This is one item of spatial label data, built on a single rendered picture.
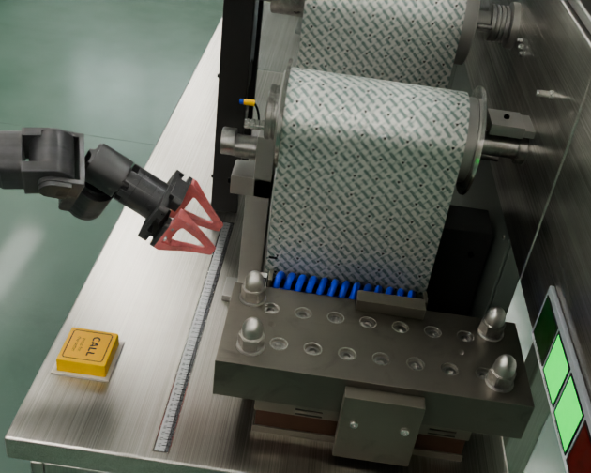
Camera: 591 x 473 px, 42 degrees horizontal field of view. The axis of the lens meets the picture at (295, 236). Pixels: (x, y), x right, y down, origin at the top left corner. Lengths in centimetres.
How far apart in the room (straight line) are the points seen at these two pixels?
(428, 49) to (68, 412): 73
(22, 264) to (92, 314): 163
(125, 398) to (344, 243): 37
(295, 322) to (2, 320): 170
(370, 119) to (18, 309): 185
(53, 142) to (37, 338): 155
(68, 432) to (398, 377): 43
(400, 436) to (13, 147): 61
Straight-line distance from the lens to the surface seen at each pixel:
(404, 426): 99
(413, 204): 104
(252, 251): 119
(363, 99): 100
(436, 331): 107
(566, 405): 79
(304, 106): 99
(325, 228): 106
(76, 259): 284
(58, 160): 102
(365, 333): 103
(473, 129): 101
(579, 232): 83
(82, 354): 113
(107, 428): 106
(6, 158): 103
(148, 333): 119
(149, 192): 105
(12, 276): 279
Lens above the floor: 170
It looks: 34 degrees down
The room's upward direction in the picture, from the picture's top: 8 degrees clockwise
